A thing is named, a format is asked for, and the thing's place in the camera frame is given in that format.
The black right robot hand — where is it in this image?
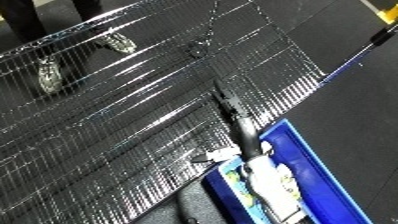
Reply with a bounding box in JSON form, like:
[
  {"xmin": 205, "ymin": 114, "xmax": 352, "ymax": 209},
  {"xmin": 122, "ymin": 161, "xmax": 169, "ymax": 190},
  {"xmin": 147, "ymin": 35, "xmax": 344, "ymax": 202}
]
[{"xmin": 191, "ymin": 79, "xmax": 263, "ymax": 163}]

